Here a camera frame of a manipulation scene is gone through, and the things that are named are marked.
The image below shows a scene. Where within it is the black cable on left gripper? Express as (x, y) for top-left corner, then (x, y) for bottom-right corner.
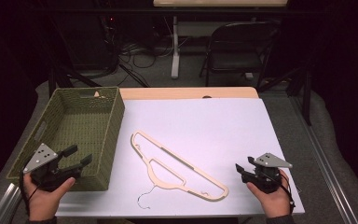
(18, 169), (41, 218)

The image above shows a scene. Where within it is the white paper sheet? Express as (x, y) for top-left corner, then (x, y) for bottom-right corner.
(55, 98), (306, 218)

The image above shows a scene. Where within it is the light wooden desk top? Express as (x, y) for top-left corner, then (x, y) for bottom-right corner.
(152, 0), (289, 8)

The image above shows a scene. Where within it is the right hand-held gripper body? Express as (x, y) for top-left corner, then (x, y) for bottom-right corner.
(241, 152), (294, 194)

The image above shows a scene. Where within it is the beige clothes hanger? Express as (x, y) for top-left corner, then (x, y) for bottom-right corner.
(130, 130), (230, 210)

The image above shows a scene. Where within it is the white desk leg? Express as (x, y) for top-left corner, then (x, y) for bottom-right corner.
(171, 16), (181, 80)

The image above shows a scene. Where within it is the person's left hand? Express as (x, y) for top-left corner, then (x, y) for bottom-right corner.
(22, 173), (76, 222)

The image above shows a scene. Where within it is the black folding chair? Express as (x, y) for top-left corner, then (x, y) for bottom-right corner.
(199, 21), (282, 91)

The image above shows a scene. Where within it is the green woven basket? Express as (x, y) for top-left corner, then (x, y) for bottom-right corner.
(6, 86), (126, 192)

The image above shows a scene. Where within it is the aluminium rail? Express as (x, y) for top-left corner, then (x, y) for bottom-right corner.
(0, 182), (24, 224)
(292, 96), (358, 224)

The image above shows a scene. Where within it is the person's right hand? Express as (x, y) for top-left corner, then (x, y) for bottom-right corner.
(245, 168), (294, 218)

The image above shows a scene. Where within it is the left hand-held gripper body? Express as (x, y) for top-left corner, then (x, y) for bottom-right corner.
(22, 143), (82, 192)

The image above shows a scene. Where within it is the bundle of floor cables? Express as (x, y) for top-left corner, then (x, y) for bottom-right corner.
(102, 15), (194, 88)

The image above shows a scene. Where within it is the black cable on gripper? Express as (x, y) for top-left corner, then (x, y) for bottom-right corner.
(267, 169), (296, 214)
(18, 169), (41, 218)

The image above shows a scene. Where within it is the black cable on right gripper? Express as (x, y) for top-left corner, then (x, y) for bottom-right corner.
(267, 169), (296, 214)

